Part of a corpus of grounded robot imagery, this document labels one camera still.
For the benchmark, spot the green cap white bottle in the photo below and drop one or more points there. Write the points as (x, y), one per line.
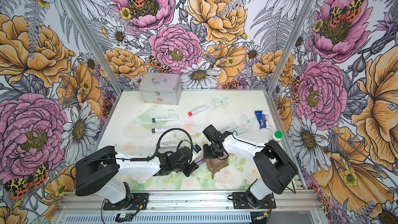
(277, 136)

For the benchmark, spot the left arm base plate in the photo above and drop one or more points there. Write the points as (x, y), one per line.
(136, 201)

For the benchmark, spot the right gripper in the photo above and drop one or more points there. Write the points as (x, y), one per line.
(207, 154)

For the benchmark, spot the purple cap toothpaste tube upper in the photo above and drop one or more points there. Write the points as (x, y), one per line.
(164, 129)

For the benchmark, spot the aluminium front rail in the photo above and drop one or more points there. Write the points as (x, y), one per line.
(193, 207)

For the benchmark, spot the dark green cap toothpaste tube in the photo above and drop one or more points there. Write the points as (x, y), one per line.
(166, 118)

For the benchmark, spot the blue bandage packet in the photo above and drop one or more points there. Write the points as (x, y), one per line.
(262, 118)

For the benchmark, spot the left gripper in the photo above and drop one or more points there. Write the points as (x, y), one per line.
(192, 166)

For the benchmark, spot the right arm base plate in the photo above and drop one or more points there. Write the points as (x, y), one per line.
(245, 200)

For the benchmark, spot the pink cap toothpaste tube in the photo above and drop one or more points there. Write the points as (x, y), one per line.
(198, 109)

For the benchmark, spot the metallic pink toothpaste tube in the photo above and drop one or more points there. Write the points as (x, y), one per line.
(199, 160)

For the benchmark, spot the black cap toothpaste tube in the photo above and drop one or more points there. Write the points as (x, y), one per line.
(229, 127)

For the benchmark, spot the silver metal first-aid case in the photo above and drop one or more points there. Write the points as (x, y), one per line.
(161, 88)

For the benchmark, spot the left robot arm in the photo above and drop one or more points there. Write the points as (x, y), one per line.
(95, 174)

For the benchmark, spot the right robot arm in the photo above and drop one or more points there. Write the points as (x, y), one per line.
(276, 168)

